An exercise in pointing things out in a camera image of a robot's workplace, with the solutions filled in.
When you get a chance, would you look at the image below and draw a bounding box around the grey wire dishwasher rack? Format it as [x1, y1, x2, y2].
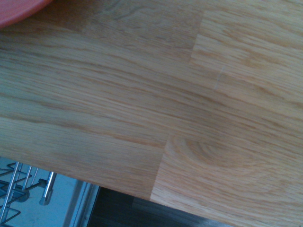
[0, 157, 58, 227]

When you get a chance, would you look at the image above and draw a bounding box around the red plastic plate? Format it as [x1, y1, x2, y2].
[0, 0, 52, 29]

